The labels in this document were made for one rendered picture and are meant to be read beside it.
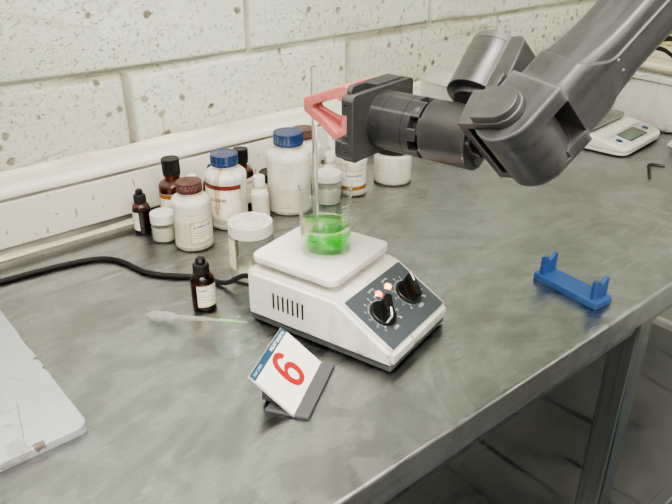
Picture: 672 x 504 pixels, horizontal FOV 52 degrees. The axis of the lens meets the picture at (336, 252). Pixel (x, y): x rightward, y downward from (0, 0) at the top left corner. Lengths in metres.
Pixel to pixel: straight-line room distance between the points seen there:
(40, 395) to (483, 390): 0.45
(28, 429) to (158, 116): 0.59
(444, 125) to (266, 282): 0.29
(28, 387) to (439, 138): 0.48
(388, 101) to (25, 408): 0.46
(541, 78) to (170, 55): 0.69
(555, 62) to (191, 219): 0.57
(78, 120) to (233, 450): 0.60
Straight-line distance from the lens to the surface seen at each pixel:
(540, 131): 0.57
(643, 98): 1.69
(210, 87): 1.18
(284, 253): 0.80
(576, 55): 0.60
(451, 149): 0.62
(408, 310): 0.78
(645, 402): 1.93
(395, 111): 0.65
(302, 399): 0.71
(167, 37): 1.13
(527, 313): 0.88
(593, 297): 0.91
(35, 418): 0.74
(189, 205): 0.98
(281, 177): 1.09
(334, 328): 0.76
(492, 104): 0.58
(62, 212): 1.07
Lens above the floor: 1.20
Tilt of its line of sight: 27 degrees down
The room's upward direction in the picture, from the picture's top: straight up
